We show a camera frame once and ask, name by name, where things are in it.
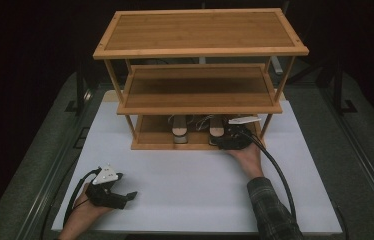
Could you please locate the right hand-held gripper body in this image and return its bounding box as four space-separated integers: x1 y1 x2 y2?
216 114 263 151

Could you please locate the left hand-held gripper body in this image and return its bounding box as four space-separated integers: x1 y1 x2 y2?
84 163 127 211

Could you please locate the tan shoe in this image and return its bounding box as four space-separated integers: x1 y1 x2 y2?
197 114 227 147

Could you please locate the wooden three-tier shoe rack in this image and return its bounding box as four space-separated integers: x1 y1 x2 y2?
92 7 310 151

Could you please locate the person's right hand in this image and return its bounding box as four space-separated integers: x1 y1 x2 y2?
226 141 265 181

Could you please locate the person's left hand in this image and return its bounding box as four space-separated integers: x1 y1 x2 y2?
69 182 115 231

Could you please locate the black metal stand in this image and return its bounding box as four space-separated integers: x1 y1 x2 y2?
64 61 92 115
331 61 359 115

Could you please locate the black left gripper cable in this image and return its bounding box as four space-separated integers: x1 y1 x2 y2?
62 167 103 229

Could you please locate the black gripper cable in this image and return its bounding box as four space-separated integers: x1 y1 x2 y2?
62 167 103 229
238 128 298 224

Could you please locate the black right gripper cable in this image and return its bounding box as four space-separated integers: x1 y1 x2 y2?
238 128 298 224

